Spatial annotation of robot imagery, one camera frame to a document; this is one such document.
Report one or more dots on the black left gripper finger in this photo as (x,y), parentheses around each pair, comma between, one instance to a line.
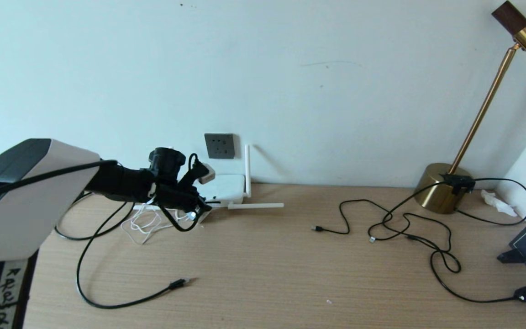
(191,206)
(203,207)

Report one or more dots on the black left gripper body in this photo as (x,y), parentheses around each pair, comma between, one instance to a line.
(169,183)

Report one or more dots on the white power adapter block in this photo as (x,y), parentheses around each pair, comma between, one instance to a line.
(193,215)

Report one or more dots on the white wifi router with antennas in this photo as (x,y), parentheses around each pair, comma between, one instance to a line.
(226,187)

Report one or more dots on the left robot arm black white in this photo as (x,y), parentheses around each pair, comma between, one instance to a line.
(16,205)

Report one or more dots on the brass desk lamp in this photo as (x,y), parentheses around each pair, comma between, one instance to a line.
(443,191)

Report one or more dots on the crumpled white tissue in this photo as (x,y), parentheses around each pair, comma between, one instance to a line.
(497,202)

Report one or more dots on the black plastic clip stand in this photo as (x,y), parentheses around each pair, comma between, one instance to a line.
(511,256)

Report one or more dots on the grey wall power socket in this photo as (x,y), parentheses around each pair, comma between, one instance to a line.
(219,145)

